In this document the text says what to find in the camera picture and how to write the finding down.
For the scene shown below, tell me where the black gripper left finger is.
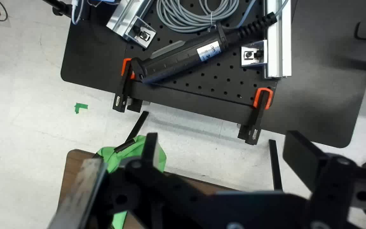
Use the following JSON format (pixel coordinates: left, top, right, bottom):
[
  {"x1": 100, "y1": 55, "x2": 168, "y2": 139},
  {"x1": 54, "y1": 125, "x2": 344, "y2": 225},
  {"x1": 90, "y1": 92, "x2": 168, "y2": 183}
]
[{"x1": 118, "y1": 132, "x2": 158, "y2": 175}]

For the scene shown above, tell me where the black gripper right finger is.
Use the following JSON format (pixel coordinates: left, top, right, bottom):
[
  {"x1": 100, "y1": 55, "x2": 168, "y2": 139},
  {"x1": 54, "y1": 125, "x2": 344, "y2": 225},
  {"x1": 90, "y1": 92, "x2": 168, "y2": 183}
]
[{"x1": 283, "y1": 130, "x2": 327, "y2": 189}]

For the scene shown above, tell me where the dark wooden table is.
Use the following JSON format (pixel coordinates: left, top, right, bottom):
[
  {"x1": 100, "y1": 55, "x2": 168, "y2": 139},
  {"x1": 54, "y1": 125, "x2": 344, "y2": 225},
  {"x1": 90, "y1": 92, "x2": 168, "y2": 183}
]
[{"x1": 46, "y1": 147, "x2": 276, "y2": 229}]

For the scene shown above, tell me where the left orange black clamp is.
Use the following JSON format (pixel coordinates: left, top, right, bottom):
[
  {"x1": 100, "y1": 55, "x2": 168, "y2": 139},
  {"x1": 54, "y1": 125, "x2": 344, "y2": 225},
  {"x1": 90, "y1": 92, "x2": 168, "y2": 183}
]
[{"x1": 113, "y1": 57, "x2": 142, "y2": 111}]

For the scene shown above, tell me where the orange black clamp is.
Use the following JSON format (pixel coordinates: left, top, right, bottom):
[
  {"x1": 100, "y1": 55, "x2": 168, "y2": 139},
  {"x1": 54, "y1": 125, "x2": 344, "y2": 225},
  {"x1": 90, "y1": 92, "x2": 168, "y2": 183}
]
[
  {"x1": 113, "y1": 57, "x2": 142, "y2": 111},
  {"x1": 237, "y1": 86, "x2": 273, "y2": 144}
]

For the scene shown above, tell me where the right orange black clamp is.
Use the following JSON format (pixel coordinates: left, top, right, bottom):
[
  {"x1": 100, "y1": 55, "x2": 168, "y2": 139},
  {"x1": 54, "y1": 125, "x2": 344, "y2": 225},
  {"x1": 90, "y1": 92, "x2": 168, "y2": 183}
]
[{"x1": 237, "y1": 86, "x2": 273, "y2": 144}]

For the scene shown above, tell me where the green tape mark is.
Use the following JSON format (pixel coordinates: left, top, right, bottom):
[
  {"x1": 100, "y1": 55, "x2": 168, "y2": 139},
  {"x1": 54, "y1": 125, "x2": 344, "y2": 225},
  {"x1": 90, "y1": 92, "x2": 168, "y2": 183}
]
[{"x1": 73, "y1": 102, "x2": 88, "y2": 114}]

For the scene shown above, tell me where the black cylindrical power tool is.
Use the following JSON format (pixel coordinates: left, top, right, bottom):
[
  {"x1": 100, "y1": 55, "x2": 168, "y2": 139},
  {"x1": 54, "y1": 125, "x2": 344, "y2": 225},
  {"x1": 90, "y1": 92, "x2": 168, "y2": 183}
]
[{"x1": 130, "y1": 12, "x2": 276, "y2": 83}]

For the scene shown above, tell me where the black perforated breadboard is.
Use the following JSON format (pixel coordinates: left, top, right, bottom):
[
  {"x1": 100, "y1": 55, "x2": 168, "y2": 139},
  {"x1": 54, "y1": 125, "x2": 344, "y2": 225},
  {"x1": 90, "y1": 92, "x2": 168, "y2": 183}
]
[{"x1": 60, "y1": 0, "x2": 366, "y2": 147}]

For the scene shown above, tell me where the right aluminium extrusion rail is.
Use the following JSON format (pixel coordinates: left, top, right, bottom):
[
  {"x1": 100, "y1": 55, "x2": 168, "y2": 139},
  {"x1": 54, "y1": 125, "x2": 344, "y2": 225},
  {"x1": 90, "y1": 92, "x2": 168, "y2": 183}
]
[{"x1": 240, "y1": 0, "x2": 292, "y2": 78}]

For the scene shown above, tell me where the aluminium extrusion rail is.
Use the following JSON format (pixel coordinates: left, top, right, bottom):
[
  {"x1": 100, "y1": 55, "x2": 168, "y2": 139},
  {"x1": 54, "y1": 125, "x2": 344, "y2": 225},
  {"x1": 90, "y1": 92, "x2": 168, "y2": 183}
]
[
  {"x1": 106, "y1": 0, "x2": 156, "y2": 48},
  {"x1": 240, "y1": 0, "x2": 292, "y2": 78}
]

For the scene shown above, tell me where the left aluminium extrusion rail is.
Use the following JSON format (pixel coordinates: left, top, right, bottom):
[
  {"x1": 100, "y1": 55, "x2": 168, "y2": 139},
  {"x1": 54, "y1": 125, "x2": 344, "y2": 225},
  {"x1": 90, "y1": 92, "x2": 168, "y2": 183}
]
[{"x1": 106, "y1": 0, "x2": 156, "y2": 48}]

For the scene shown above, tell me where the coiled grey cable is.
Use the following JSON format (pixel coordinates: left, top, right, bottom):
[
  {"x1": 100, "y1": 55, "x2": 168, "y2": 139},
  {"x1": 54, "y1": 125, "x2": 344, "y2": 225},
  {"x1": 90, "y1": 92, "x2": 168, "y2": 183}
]
[{"x1": 153, "y1": 0, "x2": 241, "y2": 34}]

